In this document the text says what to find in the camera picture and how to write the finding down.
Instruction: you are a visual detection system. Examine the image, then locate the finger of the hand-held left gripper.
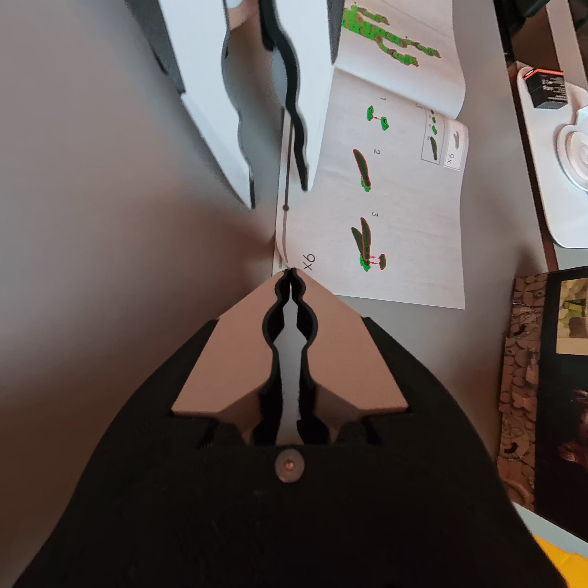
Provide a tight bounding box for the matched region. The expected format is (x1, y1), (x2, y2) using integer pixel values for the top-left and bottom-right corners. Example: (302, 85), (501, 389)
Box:
(158, 0), (256, 211)
(259, 0), (334, 193)

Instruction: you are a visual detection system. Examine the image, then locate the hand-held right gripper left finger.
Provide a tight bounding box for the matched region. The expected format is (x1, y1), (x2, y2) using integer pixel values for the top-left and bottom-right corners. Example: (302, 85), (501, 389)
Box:
(172, 269), (291, 445)

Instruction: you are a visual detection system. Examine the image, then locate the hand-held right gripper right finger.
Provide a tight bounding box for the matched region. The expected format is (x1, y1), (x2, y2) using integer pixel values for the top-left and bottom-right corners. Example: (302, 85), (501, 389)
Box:
(292, 269), (409, 445)

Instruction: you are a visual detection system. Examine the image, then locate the lego instruction booklet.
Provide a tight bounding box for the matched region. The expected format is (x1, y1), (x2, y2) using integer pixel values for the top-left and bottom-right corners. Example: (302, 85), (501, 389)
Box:
(275, 0), (469, 311)

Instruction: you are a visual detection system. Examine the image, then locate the yellow plastic tray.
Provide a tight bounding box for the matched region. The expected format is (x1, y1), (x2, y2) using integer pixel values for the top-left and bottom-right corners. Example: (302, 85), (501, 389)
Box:
(533, 537), (588, 588)

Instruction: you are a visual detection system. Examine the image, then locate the patterned lego box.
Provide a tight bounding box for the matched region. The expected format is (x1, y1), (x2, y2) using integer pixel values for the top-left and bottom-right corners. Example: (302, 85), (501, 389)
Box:
(498, 266), (588, 540)

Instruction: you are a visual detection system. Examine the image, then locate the small black box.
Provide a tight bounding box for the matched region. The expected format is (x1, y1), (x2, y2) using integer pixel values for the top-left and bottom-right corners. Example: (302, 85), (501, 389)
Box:
(525, 67), (566, 109)

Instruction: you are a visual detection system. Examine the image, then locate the white tray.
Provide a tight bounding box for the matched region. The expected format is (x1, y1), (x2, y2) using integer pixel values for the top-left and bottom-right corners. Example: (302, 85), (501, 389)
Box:
(517, 66), (588, 249)

